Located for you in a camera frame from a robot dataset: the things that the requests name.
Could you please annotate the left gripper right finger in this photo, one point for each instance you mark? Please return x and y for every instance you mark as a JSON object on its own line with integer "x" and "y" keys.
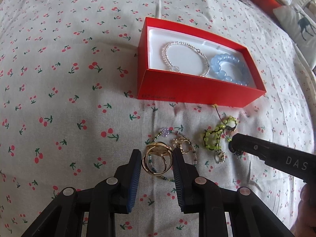
{"x": 222, "y": 212}

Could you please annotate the deer print pillow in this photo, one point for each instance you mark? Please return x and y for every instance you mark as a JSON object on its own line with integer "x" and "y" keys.
{"x": 300, "y": 27}

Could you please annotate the gold bangle rings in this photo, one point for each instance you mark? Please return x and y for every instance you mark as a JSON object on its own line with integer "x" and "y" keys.
{"x": 156, "y": 159}

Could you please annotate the red jewelry box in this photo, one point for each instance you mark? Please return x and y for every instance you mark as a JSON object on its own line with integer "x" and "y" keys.
{"x": 158, "y": 85}

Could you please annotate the cherry print bedsheet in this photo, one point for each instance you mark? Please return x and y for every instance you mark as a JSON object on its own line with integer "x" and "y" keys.
{"x": 70, "y": 116}

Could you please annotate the right hand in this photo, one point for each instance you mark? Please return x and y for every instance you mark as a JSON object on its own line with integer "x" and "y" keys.
{"x": 306, "y": 218}

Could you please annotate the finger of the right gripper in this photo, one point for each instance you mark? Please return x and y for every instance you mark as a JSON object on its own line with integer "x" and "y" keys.
{"x": 244, "y": 143}

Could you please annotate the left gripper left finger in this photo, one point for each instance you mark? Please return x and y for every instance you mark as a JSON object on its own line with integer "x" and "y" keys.
{"x": 64, "y": 215}

